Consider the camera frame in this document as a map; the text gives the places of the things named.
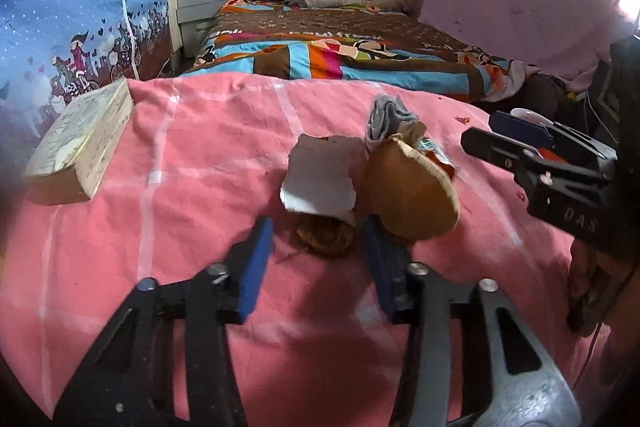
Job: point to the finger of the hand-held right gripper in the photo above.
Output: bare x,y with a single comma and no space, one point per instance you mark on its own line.
500,149
520,127

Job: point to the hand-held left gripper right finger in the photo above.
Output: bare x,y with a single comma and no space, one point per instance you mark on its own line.
380,272

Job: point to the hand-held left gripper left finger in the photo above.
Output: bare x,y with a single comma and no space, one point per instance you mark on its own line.
255,272

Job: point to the brown peel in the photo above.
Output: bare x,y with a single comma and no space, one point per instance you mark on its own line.
325,237

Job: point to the white printed wrapper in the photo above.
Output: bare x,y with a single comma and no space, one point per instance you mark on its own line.
320,172

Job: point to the dark mesh cloth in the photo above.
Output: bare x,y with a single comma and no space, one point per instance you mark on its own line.
547,94

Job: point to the brown nutshell piece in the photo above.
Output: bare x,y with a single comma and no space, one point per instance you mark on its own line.
461,120

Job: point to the small green snack packet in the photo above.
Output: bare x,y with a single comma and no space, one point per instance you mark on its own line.
440,159

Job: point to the pink checked blanket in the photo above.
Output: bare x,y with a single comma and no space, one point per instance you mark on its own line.
200,187

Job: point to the grey sock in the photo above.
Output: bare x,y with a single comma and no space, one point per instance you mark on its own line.
385,119

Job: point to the colourful patchwork quilt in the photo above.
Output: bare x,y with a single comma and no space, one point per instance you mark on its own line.
320,57

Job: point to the thick old book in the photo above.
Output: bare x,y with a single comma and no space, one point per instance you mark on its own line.
75,142

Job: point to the white nightstand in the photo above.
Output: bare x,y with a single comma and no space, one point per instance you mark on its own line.
200,12

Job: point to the blue dotted fabric wardrobe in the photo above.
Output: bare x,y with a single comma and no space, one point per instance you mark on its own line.
60,7

